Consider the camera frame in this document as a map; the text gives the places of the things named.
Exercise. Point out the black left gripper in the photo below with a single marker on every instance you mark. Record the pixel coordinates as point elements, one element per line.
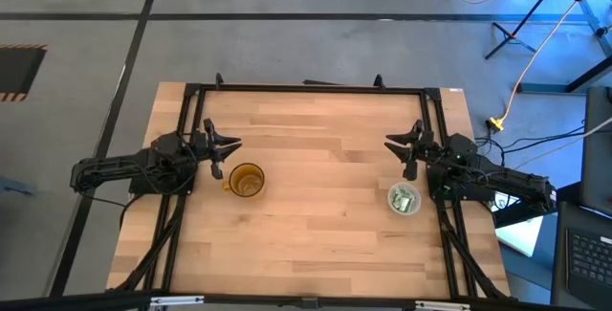
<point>196,148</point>

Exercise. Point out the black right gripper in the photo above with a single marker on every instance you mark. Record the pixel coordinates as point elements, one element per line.
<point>434,148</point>

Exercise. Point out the Stevia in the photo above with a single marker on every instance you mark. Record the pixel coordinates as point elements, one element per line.
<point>406,204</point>
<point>396,198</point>

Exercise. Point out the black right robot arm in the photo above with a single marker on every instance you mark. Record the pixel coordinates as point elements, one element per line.
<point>516,182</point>

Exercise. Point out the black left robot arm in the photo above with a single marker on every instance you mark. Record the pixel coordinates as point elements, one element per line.
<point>115,165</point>

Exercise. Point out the yellow speckled ceramic mug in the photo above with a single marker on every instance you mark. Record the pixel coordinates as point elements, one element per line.
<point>239,171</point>

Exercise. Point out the white board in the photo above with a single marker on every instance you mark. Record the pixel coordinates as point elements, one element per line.
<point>521,234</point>

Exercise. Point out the black crossbar with silver brackets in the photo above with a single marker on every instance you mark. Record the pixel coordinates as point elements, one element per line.
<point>306,303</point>

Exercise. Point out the black tripod stand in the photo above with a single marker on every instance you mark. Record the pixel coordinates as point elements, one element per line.
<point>593,73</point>

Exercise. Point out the black laptop keyboard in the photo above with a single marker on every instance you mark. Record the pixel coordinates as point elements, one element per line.
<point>590,258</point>

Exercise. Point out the blue object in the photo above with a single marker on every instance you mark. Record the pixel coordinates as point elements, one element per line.
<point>14,186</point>

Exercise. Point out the black hazard-striped floor hatch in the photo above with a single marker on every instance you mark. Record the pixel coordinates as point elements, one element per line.
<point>16,72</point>

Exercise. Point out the black aluminium table frame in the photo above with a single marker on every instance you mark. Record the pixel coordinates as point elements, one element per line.
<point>311,89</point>

